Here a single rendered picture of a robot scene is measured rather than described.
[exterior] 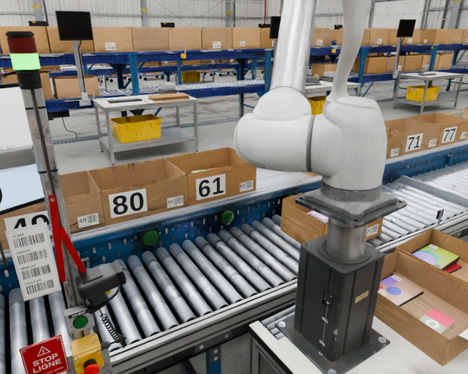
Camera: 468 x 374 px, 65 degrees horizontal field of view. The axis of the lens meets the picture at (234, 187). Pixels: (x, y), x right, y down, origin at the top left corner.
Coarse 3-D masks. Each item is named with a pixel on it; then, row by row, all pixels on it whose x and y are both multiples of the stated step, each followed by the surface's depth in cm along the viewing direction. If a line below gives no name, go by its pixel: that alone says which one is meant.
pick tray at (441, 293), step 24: (384, 264) 146; (408, 264) 145; (432, 288) 138; (456, 288) 130; (384, 312) 124; (408, 312) 116; (456, 312) 129; (408, 336) 118; (432, 336) 110; (456, 336) 107
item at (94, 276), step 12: (108, 264) 98; (84, 276) 94; (96, 276) 94; (108, 276) 95; (120, 276) 96; (84, 288) 92; (96, 288) 93; (108, 288) 95; (84, 300) 94; (96, 300) 96
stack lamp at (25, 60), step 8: (8, 40) 73; (16, 40) 73; (24, 40) 73; (32, 40) 75; (16, 48) 73; (24, 48) 74; (32, 48) 75; (16, 56) 74; (24, 56) 74; (32, 56) 75; (16, 64) 75; (24, 64) 75; (32, 64) 76
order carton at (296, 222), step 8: (288, 200) 180; (288, 208) 174; (296, 208) 169; (304, 208) 188; (288, 216) 176; (296, 216) 170; (304, 216) 165; (312, 216) 161; (288, 224) 177; (296, 224) 171; (304, 224) 167; (312, 224) 162; (320, 224) 157; (368, 224) 172; (376, 224) 175; (288, 232) 179; (296, 232) 173; (304, 232) 168; (312, 232) 163; (320, 232) 158; (296, 240) 174; (304, 240) 169
